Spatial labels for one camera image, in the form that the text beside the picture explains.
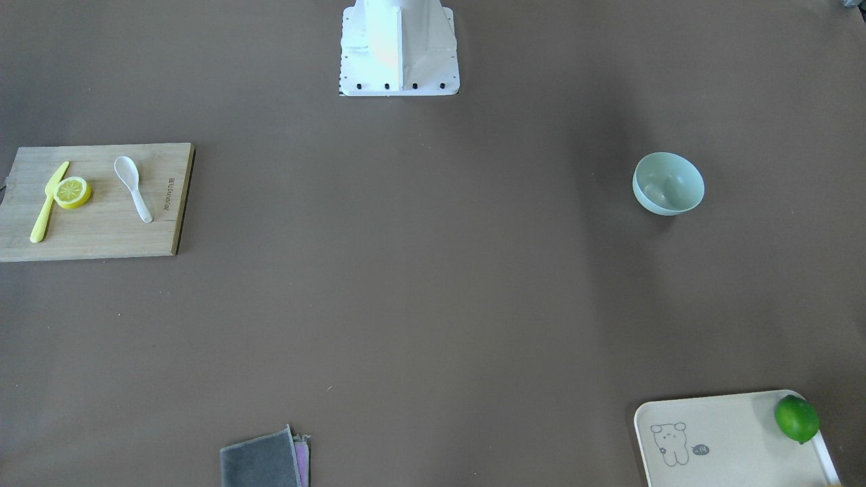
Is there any pink purple cloth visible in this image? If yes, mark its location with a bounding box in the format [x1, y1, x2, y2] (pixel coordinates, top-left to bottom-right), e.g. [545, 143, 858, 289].
[293, 435, 311, 487]

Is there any half lemon slice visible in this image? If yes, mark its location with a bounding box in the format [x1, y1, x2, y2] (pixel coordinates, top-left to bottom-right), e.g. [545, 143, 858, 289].
[53, 177, 92, 209]

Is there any cream tray with bunny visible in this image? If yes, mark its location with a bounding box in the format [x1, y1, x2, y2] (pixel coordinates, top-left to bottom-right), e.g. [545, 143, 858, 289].
[633, 390, 841, 486]

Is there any light green bowl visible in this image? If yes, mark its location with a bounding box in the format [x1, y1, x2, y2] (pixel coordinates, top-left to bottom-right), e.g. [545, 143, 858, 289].
[632, 152, 706, 216]

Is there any white plastic spoon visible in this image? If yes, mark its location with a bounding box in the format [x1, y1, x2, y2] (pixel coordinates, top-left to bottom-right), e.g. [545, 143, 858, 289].
[114, 156, 154, 224]

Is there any green lime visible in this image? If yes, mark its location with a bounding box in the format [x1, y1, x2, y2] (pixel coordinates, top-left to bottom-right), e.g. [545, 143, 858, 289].
[774, 394, 820, 444]

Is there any wooden cutting board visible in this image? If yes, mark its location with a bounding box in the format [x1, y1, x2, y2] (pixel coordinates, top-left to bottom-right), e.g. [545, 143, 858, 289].
[1, 143, 195, 262]

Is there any grey folded cloth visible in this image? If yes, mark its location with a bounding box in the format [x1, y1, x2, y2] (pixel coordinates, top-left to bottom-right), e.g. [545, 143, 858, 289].
[220, 425, 300, 486]

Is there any yellow plastic knife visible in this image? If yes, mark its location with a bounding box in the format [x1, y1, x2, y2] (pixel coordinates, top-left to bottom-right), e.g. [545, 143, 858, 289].
[30, 161, 70, 244]

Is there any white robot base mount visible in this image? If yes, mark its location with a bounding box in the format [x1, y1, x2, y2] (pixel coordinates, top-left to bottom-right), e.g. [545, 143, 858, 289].
[338, 1, 461, 97]

